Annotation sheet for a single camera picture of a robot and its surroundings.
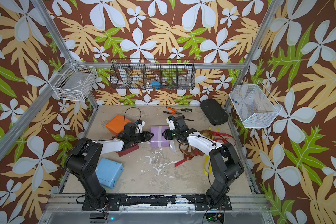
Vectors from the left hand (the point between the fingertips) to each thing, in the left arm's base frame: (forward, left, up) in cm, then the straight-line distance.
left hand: (153, 133), depth 94 cm
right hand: (-2, -8, +3) cm, 8 cm away
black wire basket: (+35, +1, +24) cm, 42 cm away
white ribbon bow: (-6, -13, -2) cm, 15 cm away
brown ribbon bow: (-10, -25, -8) cm, 28 cm away
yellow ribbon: (+7, -44, -7) cm, 45 cm away
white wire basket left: (+20, +49, +27) cm, 59 cm away
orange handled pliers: (+25, -16, -6) cm, 31 cm away
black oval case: (+21, -47, -2) cm, 51 cm away
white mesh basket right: (+7, -63, +19) cm, 67 cm away
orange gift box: (+10, +29, -4) cm, 31 cm away
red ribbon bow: (+1, -48, -5) cm, 48 cm away
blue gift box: (-26, +24, 0) cm, 36 cm away
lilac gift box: (-6, -1, 0) cm, 6 cm away
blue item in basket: (+26, -2, +21) cm, 33 cm away
